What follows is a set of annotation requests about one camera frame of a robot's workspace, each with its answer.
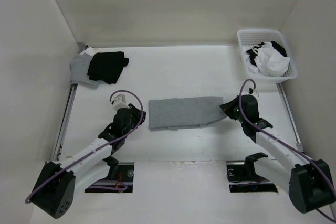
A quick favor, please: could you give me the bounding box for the grey tank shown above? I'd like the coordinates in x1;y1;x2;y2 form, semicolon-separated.
70;54;100;90
149;96;226;131

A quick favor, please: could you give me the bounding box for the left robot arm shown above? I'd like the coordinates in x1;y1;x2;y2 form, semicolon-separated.
25;104;146;219

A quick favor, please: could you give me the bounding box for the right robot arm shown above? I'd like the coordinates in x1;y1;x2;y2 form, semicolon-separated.
220;95;335;214

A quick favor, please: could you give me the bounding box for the folded black tank top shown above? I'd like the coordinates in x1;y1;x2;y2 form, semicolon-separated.
87;51;129;84

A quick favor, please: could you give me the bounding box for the black tank top in basket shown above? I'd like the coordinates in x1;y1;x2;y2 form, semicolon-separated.
246;41;288;66

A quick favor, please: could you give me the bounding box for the white tank top in basket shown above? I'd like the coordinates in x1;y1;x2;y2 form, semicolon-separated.
245;44;290;77

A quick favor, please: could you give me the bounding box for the folded grey tank top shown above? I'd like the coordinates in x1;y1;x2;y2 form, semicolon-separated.
70;54;100;90

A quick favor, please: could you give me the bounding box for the folded white tank top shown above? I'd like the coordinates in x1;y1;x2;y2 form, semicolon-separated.
81;47;96;56

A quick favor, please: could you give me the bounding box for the white plastic laundry basket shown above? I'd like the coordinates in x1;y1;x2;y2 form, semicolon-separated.
237;29;298;84

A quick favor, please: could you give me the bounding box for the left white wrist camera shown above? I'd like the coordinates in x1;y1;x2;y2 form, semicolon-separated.
110;94;129;111

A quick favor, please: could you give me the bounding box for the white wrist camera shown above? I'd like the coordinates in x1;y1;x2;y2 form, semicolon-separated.
248;88;259;98
110;94;129;111

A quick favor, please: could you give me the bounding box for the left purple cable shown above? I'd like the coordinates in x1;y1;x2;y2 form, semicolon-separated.
25;90;144;205

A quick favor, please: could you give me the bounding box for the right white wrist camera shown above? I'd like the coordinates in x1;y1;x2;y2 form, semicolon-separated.
248;88;259;98

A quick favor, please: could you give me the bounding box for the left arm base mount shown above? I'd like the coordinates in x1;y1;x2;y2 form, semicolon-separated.
85;156;135;193

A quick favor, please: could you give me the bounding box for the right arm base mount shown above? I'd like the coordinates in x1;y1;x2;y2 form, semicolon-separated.
226;153;278;193

